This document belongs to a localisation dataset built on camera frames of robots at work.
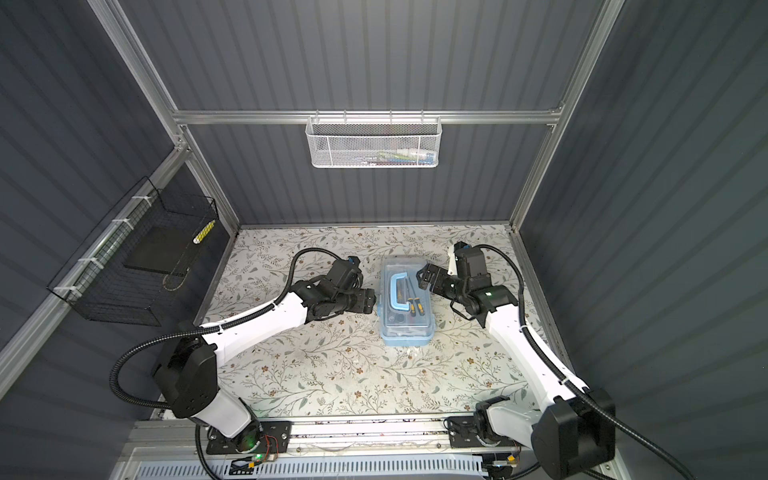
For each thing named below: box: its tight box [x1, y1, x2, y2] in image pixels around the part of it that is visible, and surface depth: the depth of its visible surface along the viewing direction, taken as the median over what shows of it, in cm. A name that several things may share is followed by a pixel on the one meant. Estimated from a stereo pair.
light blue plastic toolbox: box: [379, 256, 436, 347], surface depth 88 cm
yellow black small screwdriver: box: [407, 297, 425, 317], surface depth 88 cm
